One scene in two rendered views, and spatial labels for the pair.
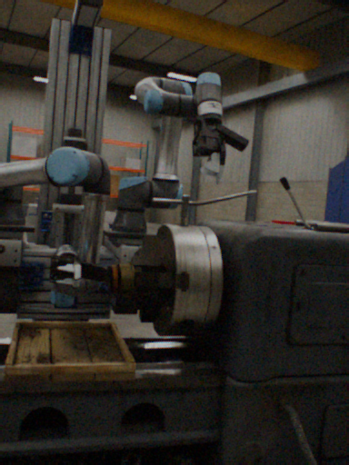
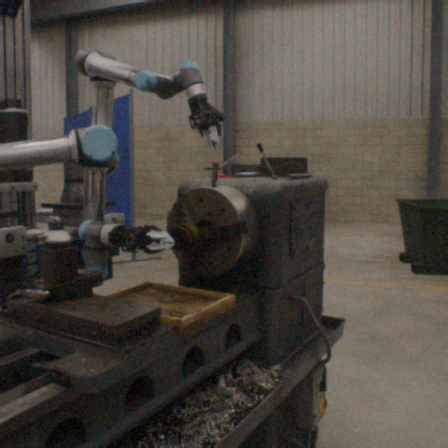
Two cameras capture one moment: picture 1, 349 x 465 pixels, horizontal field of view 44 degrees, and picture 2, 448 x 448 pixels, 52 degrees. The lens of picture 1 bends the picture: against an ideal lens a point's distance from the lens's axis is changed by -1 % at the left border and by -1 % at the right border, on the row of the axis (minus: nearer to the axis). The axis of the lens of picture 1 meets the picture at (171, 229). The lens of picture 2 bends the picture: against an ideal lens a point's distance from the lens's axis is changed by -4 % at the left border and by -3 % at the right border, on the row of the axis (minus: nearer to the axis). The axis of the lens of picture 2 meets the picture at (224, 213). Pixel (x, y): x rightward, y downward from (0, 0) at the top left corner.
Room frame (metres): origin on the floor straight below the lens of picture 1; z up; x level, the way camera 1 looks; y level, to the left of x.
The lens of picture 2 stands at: (-0.02, 1.09, 1.31)
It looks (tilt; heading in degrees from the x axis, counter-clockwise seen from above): 6 degrees down; 316
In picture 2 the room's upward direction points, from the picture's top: straight up
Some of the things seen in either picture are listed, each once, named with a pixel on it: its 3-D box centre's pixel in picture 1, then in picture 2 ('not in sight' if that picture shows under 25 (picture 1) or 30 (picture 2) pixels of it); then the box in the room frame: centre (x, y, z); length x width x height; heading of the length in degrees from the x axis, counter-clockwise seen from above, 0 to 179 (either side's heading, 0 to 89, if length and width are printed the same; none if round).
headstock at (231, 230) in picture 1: (296, 289); (256, 223); (1.36, -0.41, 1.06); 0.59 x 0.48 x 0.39; 106
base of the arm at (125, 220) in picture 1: (130, 219); (78, 190); (1.84, 0.18, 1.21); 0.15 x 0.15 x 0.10
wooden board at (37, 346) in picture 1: (69, 347); (161, 303); (1.15, 0.25, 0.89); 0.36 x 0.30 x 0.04; 16
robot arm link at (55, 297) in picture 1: (66, 287); (95, 261); (1.42, 0.33, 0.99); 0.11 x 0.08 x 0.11; 156
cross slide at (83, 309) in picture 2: not in sight; (75, 310); (1.07, 0.58, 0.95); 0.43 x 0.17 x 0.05; 16
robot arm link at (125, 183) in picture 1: (134, 192); (78, 162); (1.84, 0.17, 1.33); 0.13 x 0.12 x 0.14; 105
